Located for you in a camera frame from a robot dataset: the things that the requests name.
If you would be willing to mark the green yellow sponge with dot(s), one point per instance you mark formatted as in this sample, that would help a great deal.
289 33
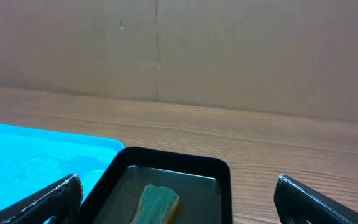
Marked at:
157 205

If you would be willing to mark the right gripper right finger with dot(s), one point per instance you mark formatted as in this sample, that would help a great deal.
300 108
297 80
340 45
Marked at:
297 203

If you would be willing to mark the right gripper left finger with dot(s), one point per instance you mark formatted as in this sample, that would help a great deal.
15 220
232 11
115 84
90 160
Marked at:
57 203

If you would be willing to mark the teal plastic tray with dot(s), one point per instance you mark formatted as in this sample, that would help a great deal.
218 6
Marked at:
31 159

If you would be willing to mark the brown cardboard panel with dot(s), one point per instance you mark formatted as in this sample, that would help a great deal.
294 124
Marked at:
287 57

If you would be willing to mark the black plastic tray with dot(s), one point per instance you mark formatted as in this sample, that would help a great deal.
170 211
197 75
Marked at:
203 185

